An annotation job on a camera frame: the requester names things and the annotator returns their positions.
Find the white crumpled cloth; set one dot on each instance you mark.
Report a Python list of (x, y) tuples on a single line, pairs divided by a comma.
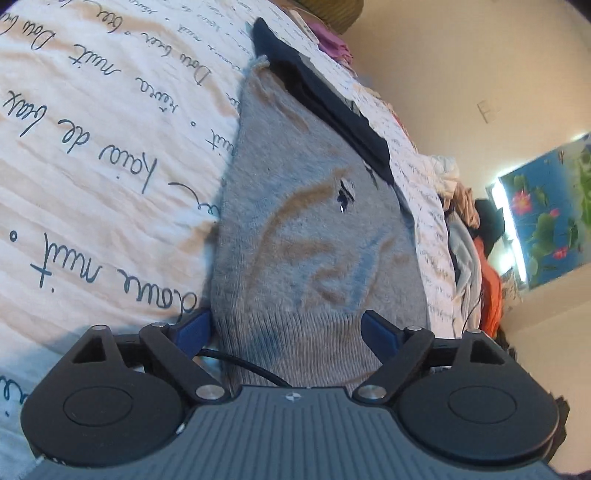
[(444, 171)]

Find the white script-printed blanket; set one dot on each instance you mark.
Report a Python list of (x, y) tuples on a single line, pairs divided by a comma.
[(106, 152)]

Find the grey knit sweater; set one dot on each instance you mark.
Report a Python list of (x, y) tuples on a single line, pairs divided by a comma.
[(300, 240)]

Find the tan cloth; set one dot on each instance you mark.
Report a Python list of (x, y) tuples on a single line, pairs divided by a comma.
[(466, 203)]

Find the white light strip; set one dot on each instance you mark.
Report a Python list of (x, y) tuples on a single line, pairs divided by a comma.
[(508, 226)]

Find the dark navy garment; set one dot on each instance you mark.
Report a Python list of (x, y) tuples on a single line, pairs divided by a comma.
[(332, 106)]

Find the lotus flower wall poster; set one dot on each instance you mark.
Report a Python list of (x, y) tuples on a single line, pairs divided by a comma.
[(549, 212)]

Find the black cloth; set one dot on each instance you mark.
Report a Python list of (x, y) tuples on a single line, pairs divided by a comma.
[(490, 220)]

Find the light grey cloth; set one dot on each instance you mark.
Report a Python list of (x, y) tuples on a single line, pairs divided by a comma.
[(464, 263)]

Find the floral patterned cushion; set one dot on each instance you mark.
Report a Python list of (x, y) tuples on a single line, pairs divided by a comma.
[(511, 284)]

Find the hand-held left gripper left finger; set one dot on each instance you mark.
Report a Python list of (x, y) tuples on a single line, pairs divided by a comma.
[(195, 330)]

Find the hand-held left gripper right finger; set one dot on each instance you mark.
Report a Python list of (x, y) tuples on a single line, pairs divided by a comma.
[(381, 335)]

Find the white wall switch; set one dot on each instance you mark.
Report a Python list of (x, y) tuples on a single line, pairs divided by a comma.
[(488, 110)]

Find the olive upholstered headboard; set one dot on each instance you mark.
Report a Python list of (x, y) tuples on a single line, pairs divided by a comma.
[(330, 11)]

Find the purple cloth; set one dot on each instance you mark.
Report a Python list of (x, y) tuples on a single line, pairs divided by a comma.
[(333, 42)]

